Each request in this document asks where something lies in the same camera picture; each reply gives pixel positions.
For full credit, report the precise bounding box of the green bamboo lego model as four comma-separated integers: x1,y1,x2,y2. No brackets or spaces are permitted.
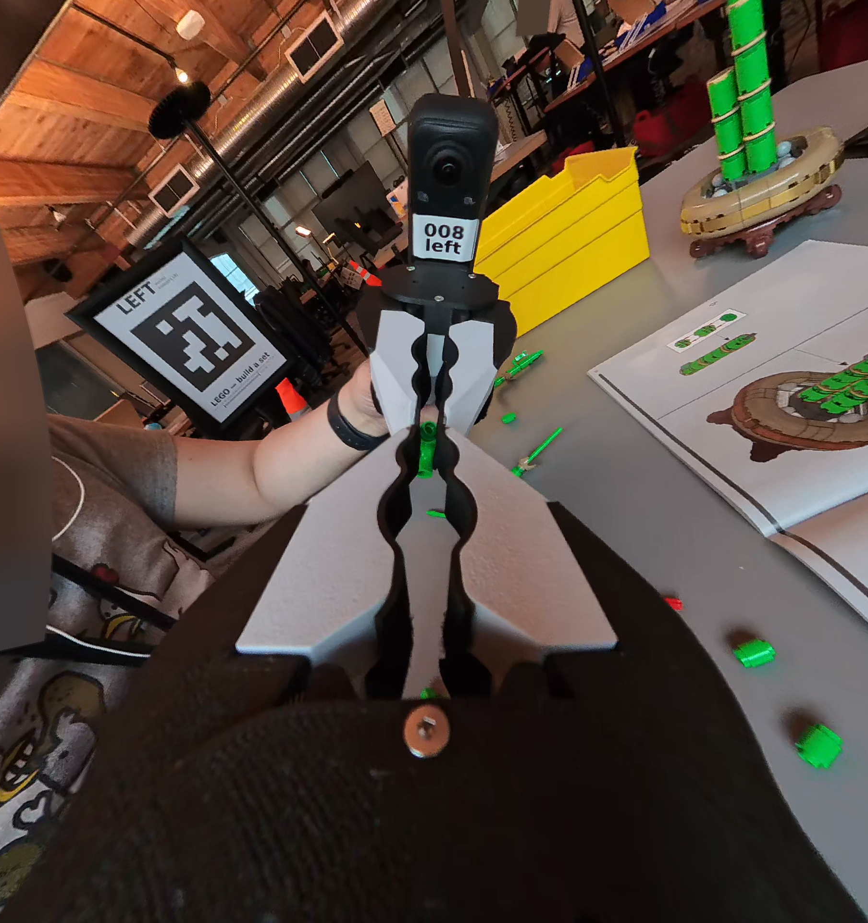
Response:
679,0,847,259

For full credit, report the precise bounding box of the person's left hand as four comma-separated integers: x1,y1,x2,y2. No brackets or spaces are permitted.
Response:
333,357,392,438

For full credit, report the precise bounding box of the black framed marker sign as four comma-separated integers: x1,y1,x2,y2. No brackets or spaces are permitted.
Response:
65,238,295,438

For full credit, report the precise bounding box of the lego instruction booklet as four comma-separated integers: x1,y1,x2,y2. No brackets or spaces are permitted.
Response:
587,239,868,630

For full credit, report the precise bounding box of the black shoulder strap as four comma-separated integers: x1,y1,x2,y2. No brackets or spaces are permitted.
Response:
50,554,179,632

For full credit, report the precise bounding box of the black floor lamp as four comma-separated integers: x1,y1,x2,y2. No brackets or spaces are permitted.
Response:
148,79,372,358

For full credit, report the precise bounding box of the yellow plastic bin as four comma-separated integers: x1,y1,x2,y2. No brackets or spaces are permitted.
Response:
473,146,652,338

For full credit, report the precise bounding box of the person's left forearm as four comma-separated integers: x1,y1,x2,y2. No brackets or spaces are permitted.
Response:
167,425,377,527

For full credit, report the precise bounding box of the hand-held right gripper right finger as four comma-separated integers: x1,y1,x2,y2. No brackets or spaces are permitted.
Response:
440,425,619,699

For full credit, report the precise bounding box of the green lego stick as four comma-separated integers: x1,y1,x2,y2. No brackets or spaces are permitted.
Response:
494,349,546,388
511,427,564,479

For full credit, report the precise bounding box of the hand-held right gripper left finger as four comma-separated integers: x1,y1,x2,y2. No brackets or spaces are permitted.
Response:
234,425,415,699

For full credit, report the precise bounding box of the black wristband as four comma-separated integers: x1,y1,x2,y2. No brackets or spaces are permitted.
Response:
326,393,392,453

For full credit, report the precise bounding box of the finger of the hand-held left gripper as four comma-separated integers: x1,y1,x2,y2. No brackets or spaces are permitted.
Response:
368,309,438,438
436,321,496,438

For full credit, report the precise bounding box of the black display screen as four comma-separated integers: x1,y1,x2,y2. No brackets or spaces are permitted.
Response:
311,160,393,239

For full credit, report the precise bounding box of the grey printed t-shirt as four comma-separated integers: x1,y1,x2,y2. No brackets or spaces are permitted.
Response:
0,414,215,923

